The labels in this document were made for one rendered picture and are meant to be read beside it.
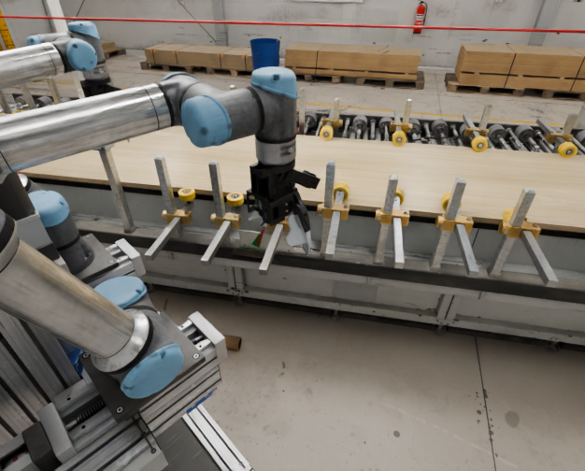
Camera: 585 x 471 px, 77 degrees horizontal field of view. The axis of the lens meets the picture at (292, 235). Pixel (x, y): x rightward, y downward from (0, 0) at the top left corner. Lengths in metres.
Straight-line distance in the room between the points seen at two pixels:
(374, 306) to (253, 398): 0.86
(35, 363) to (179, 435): 0.90
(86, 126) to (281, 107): 0.30
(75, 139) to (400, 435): 1.83
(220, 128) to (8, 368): 0.73
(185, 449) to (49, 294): 1.29
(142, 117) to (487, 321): 2.14
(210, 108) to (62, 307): 0.35
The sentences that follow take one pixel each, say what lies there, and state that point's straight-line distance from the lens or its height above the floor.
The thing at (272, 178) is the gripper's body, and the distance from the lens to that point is 0.68.
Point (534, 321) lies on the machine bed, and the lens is 2.49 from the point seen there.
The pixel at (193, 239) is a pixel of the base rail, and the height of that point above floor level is 0.70.
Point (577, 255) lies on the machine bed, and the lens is 2.18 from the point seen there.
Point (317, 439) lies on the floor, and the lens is 1.99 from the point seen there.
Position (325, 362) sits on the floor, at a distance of 2.20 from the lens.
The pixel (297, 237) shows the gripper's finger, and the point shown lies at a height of 1.37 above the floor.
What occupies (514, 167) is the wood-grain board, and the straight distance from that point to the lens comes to 2.40.
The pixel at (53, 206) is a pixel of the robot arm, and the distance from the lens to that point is 1.24.
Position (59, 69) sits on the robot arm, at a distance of 1.19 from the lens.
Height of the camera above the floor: 1.81
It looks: 37 degrees down
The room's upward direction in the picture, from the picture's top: straight up
